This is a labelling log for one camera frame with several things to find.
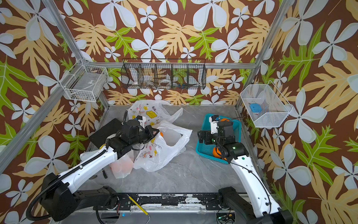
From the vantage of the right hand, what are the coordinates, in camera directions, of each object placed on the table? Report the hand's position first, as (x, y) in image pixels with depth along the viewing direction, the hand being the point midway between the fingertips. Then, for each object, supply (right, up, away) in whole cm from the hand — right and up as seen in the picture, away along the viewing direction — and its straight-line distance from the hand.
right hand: (203, 131), depth 77 cm
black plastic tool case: (-68, -6, +18) cm, 70 cm away
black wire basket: (-25, +39, +20) cm, 50 cm away
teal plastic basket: (+5, -14, +17) cm, 23 cm away
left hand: (-24, +2, 0) cm, 24 cm away
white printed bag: (-18, -5, +1) cm, 19 cm away
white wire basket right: (+39, +15, +7) cm, 42 cm away
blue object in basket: (+33, +14, +7) cm, 36 cm away
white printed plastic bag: (-48, -22, +5) cm, 53 cm away
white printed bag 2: (-36, +14, +39) cm, 55 cm away
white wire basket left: (-74, +31, +10) cm, 81 cm away
